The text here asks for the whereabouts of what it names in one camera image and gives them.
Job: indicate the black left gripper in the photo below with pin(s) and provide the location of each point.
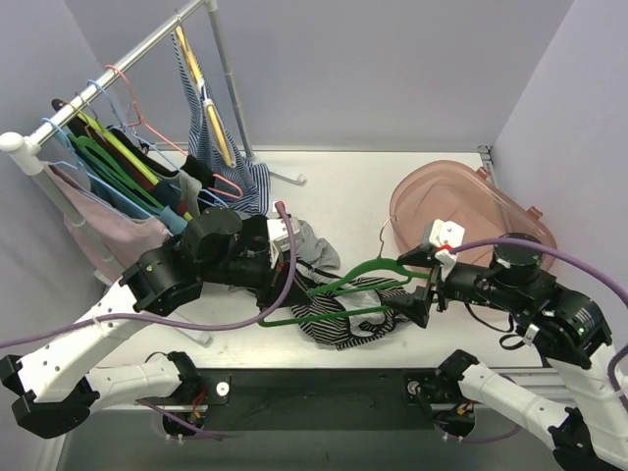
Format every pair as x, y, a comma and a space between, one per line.
270, 283

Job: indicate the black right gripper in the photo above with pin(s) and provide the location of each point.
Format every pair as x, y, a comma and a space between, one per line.
434, 283

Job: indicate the black white striped tank top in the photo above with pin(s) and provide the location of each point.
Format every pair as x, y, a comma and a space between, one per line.
349, 320

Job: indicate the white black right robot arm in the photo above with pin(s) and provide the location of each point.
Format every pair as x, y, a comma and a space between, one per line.
564, 325

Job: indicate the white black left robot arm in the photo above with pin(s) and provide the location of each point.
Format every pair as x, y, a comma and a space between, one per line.
59, 385

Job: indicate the blue white striped top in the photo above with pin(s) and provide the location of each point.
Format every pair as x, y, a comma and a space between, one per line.
200, 141

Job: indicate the light blue plastic hanger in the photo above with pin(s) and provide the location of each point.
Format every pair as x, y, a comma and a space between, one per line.
76, 169

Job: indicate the dark green plastic hanger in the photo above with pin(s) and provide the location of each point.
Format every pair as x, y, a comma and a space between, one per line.
112, 181

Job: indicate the lime green hanger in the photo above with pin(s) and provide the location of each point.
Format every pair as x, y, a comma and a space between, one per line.
76, 127

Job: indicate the yellow wooden hanger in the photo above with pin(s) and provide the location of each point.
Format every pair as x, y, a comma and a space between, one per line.
214, 120

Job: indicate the dark red hanger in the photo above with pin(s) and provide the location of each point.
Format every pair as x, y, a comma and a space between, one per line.
122, 161

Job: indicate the grey garment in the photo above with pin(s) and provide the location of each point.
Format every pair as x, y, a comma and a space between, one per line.
185, 195

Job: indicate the pink transparent plastic basin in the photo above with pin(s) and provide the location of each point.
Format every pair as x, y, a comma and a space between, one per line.
451, 191

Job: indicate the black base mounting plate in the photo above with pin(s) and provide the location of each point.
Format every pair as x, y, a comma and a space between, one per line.
326, 400

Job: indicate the black garment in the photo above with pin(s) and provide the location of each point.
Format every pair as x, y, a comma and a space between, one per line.
244, 188

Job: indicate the pink garment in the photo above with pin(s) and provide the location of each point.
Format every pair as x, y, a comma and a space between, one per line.
126, 238

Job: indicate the silver white clothes rack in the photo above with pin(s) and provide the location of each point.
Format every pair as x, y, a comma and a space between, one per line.
24, 149

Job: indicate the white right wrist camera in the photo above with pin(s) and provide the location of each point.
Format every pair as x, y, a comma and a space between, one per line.
444, 236

